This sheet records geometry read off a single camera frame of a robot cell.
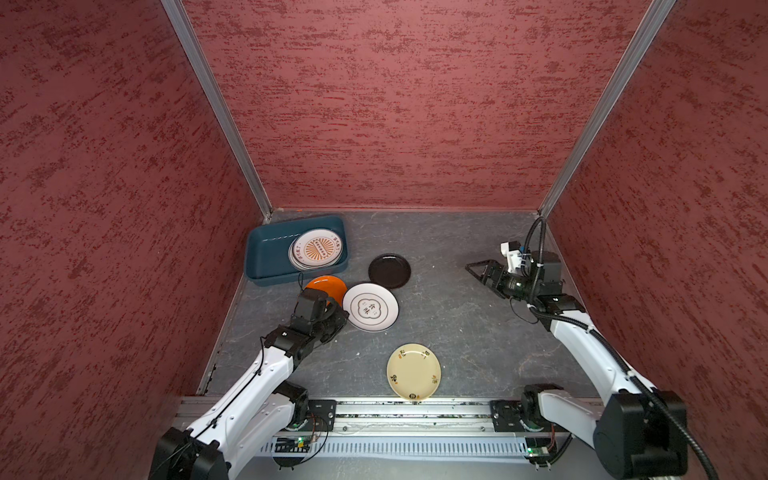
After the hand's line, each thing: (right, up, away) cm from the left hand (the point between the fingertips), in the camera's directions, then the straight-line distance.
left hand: (351, 318), depth 83 cm
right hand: (+33, +12, -3) cm, 36 cm away
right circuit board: (+48, -28, -12) cm, 56 cm away
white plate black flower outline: (+5, +2, +6) cm, 8 cm away
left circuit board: (-13, -28, -12) cm, 33 cm away
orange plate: (-8, +6, +16) cm, 19 cm away
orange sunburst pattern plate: (-16, +19, +21) cm, 33 cm away
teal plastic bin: (-35, +20, +26) cm, 48 cm away
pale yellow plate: (+18, -14, -2) cm, 23 cm away
